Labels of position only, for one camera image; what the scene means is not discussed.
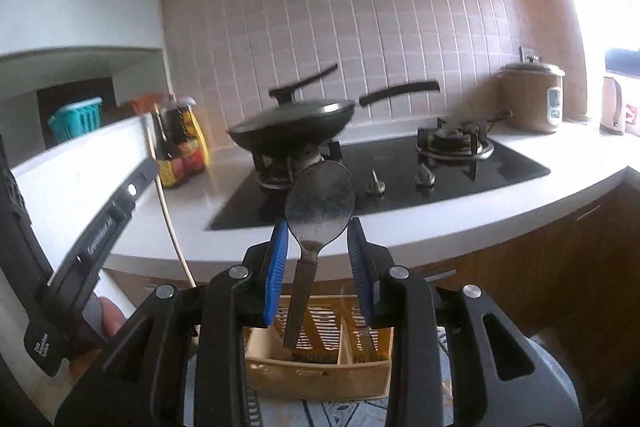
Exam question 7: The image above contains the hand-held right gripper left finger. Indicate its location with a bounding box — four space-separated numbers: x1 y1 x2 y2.
55 219 291 427

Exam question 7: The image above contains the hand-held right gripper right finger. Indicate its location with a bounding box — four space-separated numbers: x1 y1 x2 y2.
346 217 586 427

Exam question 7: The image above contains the metal spoon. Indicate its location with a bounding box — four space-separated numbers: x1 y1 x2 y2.
281 159 357 351

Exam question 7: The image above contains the beige utensil holder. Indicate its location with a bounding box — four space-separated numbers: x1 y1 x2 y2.
244 292 396 403

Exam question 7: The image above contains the person's left hand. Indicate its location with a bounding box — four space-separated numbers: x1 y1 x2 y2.
62 297 128 377

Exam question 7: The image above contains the black glass gas cooktop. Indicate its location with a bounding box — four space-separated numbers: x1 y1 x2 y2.
206 134 551 232

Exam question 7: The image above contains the black wok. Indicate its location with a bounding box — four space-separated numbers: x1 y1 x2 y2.
227 79 441 156

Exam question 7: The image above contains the soy sauce bottle yellow label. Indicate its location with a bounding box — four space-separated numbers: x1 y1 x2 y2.
152 104 183 188

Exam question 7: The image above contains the teal plastic basket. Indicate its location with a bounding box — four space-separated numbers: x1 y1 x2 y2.
48 97 104 142

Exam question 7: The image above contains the yellow-labelled sauce bottle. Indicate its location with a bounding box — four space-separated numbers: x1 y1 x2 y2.
167 96 201 172

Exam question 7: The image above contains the gas burner grate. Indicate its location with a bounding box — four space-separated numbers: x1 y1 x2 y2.
416 117 496 180

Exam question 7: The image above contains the orange basket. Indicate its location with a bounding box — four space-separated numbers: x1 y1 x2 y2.
131 93 166 115

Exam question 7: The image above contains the wooden base cabinet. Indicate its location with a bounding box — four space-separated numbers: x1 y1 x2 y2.
420 177 640 358

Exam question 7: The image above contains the beige rice cooker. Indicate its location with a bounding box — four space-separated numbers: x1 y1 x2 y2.
495 62 566 135

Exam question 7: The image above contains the white electric kettle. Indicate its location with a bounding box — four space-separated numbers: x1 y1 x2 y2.
600 74 628 136

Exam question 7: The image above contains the beige cable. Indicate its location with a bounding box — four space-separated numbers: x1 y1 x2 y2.
145 127 197 288

